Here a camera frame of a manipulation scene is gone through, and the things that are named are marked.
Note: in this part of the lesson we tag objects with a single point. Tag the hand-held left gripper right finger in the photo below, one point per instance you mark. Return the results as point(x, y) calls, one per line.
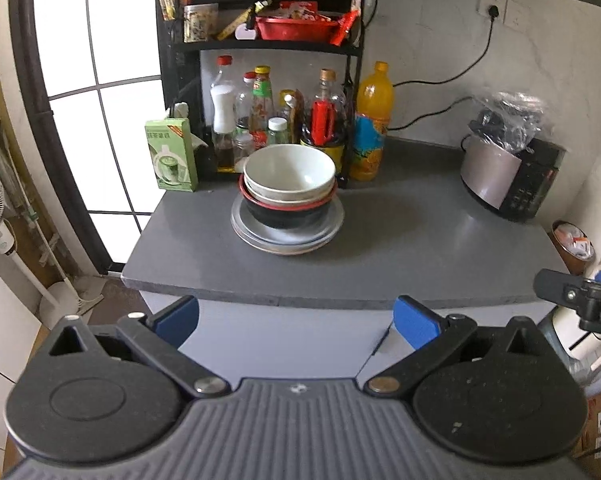
point(415, 325)

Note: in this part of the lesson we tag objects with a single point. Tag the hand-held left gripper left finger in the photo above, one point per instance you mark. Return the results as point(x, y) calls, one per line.
point(177, 318)

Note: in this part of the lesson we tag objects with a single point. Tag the white plate with script print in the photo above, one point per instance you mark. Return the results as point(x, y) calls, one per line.
point(240, 221)

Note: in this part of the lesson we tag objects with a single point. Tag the red bowl black outside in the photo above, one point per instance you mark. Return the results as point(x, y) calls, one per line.
point(285, 218)

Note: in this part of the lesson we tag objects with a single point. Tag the white ribbed bowl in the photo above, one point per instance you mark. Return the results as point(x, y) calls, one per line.
point(288, 165)

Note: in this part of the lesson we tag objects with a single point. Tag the white cylindrical appliance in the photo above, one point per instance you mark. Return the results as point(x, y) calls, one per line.
point(568, 332)

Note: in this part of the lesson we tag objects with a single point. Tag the small round bin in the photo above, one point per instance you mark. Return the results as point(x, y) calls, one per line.
point(573, 240)

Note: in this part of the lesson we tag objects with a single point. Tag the white cabinet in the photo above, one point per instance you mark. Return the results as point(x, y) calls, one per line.
point(280, 340)

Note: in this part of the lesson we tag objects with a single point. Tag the black kitchen appliance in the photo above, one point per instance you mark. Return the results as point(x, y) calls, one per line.
point(535, 180)

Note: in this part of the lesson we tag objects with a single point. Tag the silver rice cooker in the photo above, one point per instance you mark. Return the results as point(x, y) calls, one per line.
point(488, 177)

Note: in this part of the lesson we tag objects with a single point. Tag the cardboard box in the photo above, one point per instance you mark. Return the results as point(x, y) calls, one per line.
point(600, 420)

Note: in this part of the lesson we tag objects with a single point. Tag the green tissue box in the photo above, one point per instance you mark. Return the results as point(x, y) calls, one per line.
point(173, 155)

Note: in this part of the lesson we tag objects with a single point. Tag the clear plastic bag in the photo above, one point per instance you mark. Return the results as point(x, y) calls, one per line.
point(513, 115)

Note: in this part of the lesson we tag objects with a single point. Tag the small glass jar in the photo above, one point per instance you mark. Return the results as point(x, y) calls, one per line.
point(243, 150)

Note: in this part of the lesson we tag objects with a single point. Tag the glass jar white lid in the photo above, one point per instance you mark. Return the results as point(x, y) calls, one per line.
point(277, 130)

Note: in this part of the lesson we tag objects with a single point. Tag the oil dispenser bottle white top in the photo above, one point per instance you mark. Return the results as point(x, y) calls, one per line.
point(223, 110)

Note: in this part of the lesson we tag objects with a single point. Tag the orange juice bottle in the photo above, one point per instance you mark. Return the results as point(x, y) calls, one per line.
point(373, 110)

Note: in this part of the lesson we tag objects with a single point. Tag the clear bottle red cap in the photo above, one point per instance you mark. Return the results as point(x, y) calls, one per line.
point(224, 71)
point(244, 102)

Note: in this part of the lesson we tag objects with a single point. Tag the green label sauce bottle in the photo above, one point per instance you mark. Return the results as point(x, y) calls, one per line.
point(263, 100)

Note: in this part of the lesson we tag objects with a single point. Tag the black metal shelf rack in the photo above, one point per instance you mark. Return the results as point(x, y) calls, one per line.
point(355, 75)

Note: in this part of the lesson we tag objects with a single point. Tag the white plug adapter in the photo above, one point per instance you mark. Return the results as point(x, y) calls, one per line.
point(245, 33)

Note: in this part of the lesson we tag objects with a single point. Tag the red snack packet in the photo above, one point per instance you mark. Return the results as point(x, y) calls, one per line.
point(344, 26)

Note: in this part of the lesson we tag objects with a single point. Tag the red plastic basket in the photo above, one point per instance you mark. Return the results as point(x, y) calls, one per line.
point(295, 31)

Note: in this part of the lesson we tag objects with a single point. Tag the black window frame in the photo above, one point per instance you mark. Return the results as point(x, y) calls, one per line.
point(39, 110)

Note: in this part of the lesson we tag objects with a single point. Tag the white wall socket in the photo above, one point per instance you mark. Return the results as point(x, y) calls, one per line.
point(490, 2)
point(516, 12)

